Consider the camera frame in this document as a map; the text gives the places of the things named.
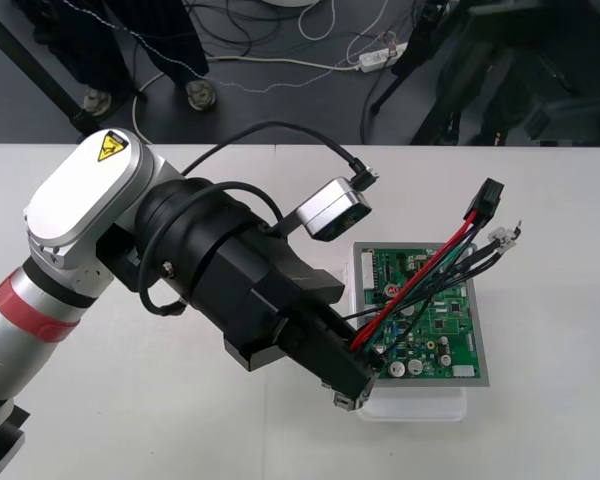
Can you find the green circuit board grey frame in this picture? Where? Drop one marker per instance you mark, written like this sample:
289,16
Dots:
450,325

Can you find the silver and black left arm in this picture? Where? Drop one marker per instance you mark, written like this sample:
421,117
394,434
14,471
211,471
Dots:
80,200

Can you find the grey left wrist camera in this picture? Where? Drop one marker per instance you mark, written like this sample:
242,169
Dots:
330,200

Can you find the person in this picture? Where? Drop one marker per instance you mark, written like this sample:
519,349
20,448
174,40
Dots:
100,45

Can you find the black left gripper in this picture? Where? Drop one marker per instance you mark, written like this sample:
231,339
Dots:
270,280

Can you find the black tripod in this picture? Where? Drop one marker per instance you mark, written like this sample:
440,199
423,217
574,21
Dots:
445,105

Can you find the black stand leg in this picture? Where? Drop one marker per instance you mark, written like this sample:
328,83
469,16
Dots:
35,62

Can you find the white power strip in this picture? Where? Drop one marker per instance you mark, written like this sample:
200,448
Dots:
380,59

